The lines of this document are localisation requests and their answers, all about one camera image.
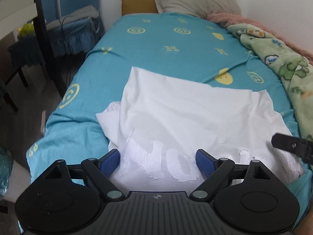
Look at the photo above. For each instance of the yellow headboard cushion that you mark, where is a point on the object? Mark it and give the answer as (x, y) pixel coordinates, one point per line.
(138, 6)

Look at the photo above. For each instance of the pink fluffy blanket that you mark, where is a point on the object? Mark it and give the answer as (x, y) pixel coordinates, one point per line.
(226, 19)

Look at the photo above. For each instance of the white t-shirt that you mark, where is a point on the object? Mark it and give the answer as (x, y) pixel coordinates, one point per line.
(161, 122)

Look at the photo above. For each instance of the green cartoon fleece blanket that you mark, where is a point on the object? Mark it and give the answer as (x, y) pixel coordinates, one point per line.
(293, 69)

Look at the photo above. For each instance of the small plush toy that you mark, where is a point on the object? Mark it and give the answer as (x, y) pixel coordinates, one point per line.
(26, 30)

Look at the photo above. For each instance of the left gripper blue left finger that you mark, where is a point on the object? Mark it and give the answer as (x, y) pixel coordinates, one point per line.
(98, 172)

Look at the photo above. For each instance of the grey cloth on chair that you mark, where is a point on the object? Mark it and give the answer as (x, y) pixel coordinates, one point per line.
(85, 12)

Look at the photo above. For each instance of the white dark-top desk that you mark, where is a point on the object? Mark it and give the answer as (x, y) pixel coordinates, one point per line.
(16, 12)

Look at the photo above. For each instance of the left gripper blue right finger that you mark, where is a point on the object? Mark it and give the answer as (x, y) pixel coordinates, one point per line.
(216, 171)

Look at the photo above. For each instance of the blue folding chair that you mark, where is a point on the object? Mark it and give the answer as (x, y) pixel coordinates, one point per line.
(73, 26)

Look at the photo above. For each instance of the grey pillow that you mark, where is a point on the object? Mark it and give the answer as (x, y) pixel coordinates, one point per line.
(198, 8)

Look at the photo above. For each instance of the teal smiley bed sheet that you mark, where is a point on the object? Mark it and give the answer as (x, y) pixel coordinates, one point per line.
(171, 44)

